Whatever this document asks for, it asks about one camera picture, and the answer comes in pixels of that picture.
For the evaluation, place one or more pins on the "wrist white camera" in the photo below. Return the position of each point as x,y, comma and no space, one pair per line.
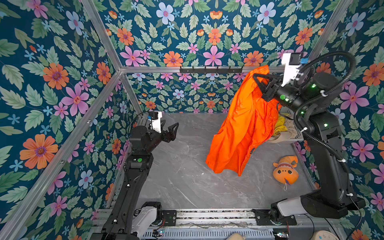
155,121
292,63

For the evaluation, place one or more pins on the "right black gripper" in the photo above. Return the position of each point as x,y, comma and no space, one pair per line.
270,91

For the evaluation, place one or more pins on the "white plastic laundry basket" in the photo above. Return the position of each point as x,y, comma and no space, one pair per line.
293,134

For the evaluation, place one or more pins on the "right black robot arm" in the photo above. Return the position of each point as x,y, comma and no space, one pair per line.
309,101

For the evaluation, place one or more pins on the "black wall hook rail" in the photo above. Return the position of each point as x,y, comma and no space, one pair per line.
211,70

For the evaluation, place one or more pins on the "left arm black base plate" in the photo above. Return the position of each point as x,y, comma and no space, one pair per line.
166,218

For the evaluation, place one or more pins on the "beige shorts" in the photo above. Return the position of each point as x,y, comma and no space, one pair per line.
273,139

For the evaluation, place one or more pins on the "orange plush toy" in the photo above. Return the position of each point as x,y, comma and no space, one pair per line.
285,171

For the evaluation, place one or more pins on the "orange shorts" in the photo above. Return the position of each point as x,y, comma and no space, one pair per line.
250,122

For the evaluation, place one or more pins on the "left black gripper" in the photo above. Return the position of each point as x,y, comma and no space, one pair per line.
171,134

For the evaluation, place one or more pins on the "beige rounded object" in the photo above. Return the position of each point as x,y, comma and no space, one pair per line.
236,236

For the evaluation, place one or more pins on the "white round device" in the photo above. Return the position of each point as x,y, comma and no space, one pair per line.
324,235

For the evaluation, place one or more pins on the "yellow shorts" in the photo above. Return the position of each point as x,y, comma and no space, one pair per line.
280,126

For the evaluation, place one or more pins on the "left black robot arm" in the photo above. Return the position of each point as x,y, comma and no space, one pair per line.
122,224

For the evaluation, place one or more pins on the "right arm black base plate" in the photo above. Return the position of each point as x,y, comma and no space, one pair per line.
263,217

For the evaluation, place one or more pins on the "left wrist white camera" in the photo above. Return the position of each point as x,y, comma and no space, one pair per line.
155,121

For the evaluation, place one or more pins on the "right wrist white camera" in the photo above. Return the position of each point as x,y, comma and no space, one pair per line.
292,63

